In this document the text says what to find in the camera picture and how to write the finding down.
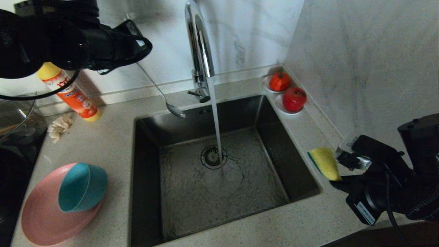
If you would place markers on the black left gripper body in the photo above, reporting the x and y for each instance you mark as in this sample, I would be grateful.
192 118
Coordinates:
116 48

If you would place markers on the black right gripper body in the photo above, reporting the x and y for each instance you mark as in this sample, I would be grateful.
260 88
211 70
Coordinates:
367 202

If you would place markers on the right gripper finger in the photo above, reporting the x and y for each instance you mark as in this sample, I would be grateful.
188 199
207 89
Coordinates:
343 187

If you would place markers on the yellow green sponge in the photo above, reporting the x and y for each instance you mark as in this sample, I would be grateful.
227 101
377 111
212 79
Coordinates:
324 163

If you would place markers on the orange dish soap bottle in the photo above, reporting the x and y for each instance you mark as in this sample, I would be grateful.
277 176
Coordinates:
77 99

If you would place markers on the metal spoon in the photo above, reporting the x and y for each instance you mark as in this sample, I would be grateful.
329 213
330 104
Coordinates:
176 111

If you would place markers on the teal bowl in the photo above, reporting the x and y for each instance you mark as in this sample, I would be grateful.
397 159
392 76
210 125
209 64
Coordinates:
89 185

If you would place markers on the pink plate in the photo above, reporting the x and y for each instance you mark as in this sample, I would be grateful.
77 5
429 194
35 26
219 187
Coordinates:
44 219

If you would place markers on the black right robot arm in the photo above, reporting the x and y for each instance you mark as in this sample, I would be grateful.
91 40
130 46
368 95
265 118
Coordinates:
422 147

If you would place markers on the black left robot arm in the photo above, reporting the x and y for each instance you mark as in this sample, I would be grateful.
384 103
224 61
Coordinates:
34 37

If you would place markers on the round sink drain strainer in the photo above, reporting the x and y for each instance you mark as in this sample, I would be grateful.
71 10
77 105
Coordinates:
208 157

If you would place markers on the stainless steel sink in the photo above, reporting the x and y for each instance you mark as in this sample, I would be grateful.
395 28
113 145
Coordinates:
185 206

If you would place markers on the chrome gooseneck faucet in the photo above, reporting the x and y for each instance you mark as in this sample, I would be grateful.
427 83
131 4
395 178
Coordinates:
199 41

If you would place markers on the crumpled white cloth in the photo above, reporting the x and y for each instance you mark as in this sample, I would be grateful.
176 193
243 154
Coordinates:
60 127

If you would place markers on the red apple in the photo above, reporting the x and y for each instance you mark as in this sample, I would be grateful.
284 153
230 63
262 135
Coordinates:
294 99

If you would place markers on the small white dish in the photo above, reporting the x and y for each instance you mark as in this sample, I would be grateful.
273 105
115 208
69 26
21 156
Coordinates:
266 84
279 103

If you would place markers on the red tomato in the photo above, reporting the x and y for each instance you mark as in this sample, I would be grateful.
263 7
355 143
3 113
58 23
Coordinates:
279 82

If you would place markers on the black stovetop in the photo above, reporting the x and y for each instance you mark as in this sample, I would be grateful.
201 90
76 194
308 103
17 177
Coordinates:
13 178

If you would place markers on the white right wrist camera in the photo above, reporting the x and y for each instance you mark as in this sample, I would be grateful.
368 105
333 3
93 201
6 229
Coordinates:
374 151

